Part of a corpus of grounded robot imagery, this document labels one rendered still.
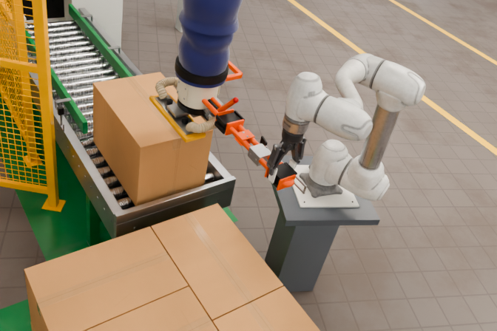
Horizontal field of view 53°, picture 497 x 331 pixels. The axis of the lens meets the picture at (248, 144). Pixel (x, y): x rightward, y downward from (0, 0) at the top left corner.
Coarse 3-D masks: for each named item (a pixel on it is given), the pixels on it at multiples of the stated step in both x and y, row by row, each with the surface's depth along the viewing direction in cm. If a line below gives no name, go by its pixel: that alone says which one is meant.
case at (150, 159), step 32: (96, 96) 268; (128, 96) 263; (96, 128) 280; (128, 128) 242; (160, 128) 246; (128, 160) 250; (160, 160) 245; (192, 160) 258; (128, 192) 260; (160, 192) 259
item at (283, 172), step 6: (282, 162) 187; (282, 168) 184; (288, 168) 184; (276, 174) 180; (282, 174) 181; (288, 174) 182; (294, 174) 182; (276, 180) 182; (282, 180) 179; (288, 180) 181; (276, 186) 182; (282, 186) 181
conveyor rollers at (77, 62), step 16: (32, 32) 382; (48, 32) 389; (64, 32) 389; (80, 32) 395; (64, 48) 375; (80, 48) 374; (96, 48) 380; (64, 64) 353; (80, 64) 360; (96, 64) 359; (64, 80) 340; (80, 80) 347; (96, 80) 344; (80, 96) 325; (64, 112) 312; (96, 160) 279; (112, 176) 272; (208, 176) 286; (112, 192) 262
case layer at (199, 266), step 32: (160, 224) 251; (192, 224) 255; (224, 224) 259; (64, 256) 225; (96, 256) 228; (128, 256) 232; (160, 256) 235; (192, 256) 238; (224, 256) 242; (256, 256) 245; (32, 288) 210; (64, 288) 213; (96, 288) 215; (128, 288) 218; (160, 288) 221; (192, 288) 224; (224, 288) 227; (256, 288) 230; (32, 320) 235; (64, 320) 201; (96, 320) 204; (128, 320) 206; (160, 320) 209; (192, 320) 212; (224, 320) 214; (256, 320) 217; (288, 320) 220
